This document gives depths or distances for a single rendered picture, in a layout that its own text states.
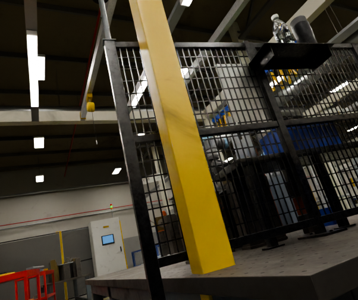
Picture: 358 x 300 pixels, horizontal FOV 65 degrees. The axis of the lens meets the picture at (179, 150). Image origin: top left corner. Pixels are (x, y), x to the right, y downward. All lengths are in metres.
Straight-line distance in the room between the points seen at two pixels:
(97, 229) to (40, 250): 1.67
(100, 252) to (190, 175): 7.73
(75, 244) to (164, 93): 8.48
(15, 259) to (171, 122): 8.52
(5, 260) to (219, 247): 8.59
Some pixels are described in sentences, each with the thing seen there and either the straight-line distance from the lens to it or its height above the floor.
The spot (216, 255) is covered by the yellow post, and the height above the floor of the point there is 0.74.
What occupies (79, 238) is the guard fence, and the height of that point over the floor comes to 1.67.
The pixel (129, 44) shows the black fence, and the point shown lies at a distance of 1.16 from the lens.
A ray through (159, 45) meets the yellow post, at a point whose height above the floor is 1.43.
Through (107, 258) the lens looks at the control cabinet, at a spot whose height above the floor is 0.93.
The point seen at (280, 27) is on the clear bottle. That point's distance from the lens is 1.39.
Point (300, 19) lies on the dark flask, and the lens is 1.49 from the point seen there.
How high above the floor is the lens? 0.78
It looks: 18 degrees up
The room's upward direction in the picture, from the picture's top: 14 degrees counter-clockwise
